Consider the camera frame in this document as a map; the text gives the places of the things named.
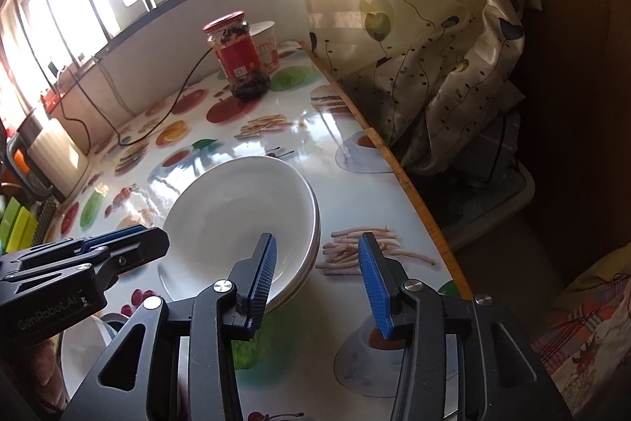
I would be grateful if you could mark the person's left hand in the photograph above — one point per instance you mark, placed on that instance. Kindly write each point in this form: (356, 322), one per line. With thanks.
(47, 379)

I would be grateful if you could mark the stainless steel bowl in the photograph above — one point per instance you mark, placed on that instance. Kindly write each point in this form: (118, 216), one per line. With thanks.
(83, 344)

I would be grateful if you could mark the fruit print tablecloth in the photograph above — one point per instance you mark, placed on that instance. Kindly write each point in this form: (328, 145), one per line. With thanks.
(301, 164)

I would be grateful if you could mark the upper green box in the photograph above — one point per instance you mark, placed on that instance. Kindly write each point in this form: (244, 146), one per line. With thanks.
(7, 221)

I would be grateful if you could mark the red label glass jar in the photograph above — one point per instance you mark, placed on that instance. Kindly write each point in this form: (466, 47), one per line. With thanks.
(229, 37)

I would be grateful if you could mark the large white bowl blue stripe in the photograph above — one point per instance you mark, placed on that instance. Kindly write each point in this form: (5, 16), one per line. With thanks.
(219, 218)

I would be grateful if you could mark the striped tray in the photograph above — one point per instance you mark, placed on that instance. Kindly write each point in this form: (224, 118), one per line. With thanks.
(44, 213)

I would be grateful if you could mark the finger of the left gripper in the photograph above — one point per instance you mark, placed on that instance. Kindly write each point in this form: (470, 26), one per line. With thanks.
(106, 239)
(129, 253)

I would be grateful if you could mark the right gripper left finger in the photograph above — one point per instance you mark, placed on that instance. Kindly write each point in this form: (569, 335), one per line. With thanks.
(136, 376)

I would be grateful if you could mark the heart pattern curtain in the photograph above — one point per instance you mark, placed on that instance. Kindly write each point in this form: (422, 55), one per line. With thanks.
(427, 75)

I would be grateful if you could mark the cream electric kettle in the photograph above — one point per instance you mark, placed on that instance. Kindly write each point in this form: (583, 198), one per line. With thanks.
(45, 159)

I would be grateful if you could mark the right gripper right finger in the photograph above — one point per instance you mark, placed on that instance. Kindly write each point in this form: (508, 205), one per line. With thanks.
(499, 375)

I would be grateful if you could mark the white paper cup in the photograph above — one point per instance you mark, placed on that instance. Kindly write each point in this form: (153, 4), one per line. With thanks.
(263, 35)

